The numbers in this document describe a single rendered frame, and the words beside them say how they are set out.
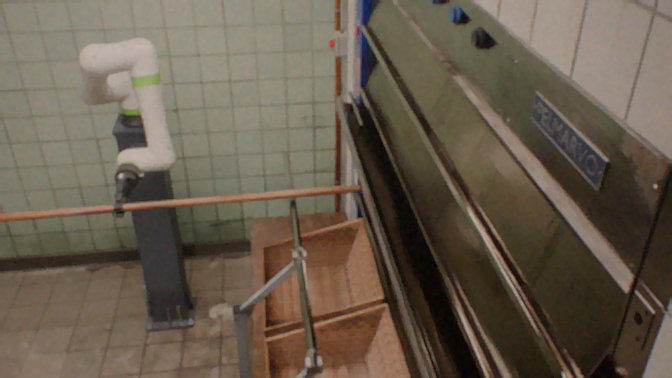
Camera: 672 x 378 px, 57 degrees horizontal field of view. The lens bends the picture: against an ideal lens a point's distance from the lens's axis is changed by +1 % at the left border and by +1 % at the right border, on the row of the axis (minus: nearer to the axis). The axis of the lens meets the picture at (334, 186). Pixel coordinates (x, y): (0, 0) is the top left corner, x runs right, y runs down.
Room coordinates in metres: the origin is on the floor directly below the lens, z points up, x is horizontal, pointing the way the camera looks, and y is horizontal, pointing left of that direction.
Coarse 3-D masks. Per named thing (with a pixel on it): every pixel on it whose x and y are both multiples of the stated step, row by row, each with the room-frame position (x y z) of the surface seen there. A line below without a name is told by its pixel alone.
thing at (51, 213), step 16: (272, 192) 2.00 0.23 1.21; (288, 192) 2.00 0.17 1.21; (304, 192) 2.01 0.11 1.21; (320, 192) 2.01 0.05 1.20; (336, 192) 2.02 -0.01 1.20; (352, 192) 2.03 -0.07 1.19; (64, 208) 1.89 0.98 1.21; (80, 208) 1.89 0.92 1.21; (96, 208) 1.89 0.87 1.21; (112, 208) 1.90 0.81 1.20; (128, 208) 1.91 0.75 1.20; (144, 208) 1.91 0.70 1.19; (160, 208) 1.92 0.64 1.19
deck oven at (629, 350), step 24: (648, 144) 0.67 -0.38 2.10; (648, 240) 0.62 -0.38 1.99; (648, 264) 0.61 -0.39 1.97; (648, 288) 0.60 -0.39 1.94; (624, 312) 0.62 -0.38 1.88; (648, 312) 0.58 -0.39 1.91; (624, 336) 0.61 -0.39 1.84; (648, 336) 0.57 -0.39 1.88; (624, 360) 0.60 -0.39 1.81; (648, 360) 0.56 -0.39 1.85
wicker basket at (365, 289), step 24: (288, 240) 2.31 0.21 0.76; (312, 240) 2.32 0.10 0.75; (336, 240) 2.34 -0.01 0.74; (360, 240) 2.27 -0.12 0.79; (264, 264) 2.17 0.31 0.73; (312, 264) 2.32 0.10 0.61; (336, 264) 2.34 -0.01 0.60; (360, 264) 2.17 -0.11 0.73; (288, 288) 2.17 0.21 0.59; (312, 288) 2.18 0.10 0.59; (360, 288) 2.06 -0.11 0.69; (264, 312) 1.86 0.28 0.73; (288, 312) 2.02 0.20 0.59; (312, 312) 2.02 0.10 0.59; (336, 312) 1.79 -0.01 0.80; (264, 336) 1.76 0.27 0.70
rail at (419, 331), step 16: (352, 128) 2.09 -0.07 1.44; (352, 144) 1.96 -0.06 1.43; (368, 176) 1.73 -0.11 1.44; (368, 192) 1.64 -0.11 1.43; (384, 224) 1.46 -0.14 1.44; (384, 240) 1.39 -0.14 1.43; (400, 272) 1.24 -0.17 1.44; (400, 288) 1.19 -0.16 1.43; (416, 320) 1.07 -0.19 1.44; (416, 336) 1.03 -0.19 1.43; (432, 368) 0.92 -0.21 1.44
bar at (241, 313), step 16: (288, 160) 2.32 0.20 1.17; (288, 176) 2.18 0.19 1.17; (304, 256) 1.66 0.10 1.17; (288, 272) 1.65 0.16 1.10; (304, 272) 1.57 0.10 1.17; (272, 288) 1.65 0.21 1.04; (304, 288) 1.49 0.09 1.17; (256, 304) 1.64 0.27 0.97; (304, 304) 1.42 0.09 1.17; (240, 320) 1.62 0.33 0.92; (304, 320) 1.35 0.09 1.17; (240, 336) 1.62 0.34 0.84; (240, 352) 1.62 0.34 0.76; (240, 368) 1.62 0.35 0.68; (320, 368) 1.18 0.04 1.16
